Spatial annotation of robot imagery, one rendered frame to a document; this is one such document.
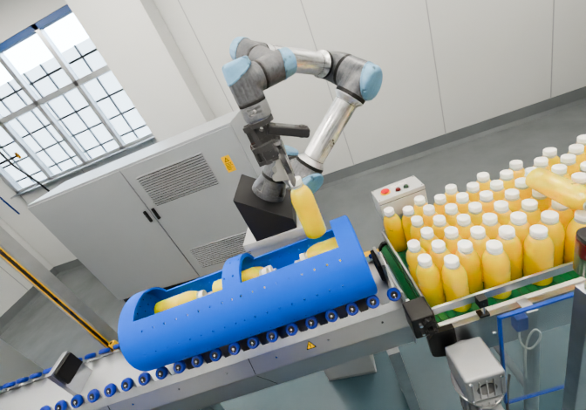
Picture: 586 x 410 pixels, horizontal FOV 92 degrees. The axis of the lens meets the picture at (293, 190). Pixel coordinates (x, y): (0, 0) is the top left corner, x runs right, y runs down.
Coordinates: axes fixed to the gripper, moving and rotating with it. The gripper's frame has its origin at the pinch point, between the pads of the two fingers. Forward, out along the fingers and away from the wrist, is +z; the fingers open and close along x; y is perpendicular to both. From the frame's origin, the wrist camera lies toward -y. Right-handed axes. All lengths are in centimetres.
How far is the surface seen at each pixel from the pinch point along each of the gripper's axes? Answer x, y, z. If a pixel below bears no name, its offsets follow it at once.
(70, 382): 3, 115, 46
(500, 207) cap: 3, -58, 35
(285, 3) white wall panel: -261, -39, -66
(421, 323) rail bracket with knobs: 23, -19, 48
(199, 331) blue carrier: 13, 47, 32
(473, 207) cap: -2, -52, 35
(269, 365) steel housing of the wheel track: 13, 35, 60
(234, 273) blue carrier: 3.2, 31.1, 22.8
